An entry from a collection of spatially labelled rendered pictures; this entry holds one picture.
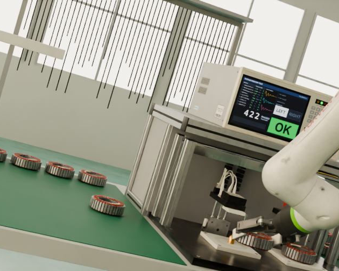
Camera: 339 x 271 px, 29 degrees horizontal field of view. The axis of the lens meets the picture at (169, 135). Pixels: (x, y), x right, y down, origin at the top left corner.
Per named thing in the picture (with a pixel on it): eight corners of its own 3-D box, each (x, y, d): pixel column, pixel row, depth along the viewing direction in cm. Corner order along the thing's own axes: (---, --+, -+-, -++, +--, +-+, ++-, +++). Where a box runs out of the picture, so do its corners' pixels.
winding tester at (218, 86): (337, 161, 227) (355, 103, 226) (224, 127, 214) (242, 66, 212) (286, 142, 264) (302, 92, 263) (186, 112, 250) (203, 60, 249)
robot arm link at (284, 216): (320, 199, 175) (290, 191, 172) (320, 242, 170) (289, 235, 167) (308, 205, 180) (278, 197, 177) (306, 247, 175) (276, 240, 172)
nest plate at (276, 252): (327, 275, 209) (328, 271, 209) (286, 265, 205) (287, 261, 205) (304, 258, 224) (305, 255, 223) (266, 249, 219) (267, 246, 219)
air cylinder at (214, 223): (226, 237, 219) (231, 221, 219) (205, 233, 217) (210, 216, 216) (220, 233, 224) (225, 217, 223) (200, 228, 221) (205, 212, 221)
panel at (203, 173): (313, 250, 244) (338, 173, 242) (147, 211, 224) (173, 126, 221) (311, 249, 245) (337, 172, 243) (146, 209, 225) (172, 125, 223)
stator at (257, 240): (277, 254, 190) (280, 241, 190) (242, 245, 187) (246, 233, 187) (260, 244, 201) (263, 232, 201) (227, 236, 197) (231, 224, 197)
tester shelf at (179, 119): (364, 183, 228) (368, 170, 228) (184, 131, 207) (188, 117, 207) (303, 158, 270) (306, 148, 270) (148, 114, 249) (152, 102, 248)
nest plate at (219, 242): (260, 259, 202) (261, 255, 202) (216, 249, 197) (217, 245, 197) (241, 244, 216) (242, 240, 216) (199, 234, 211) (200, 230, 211)
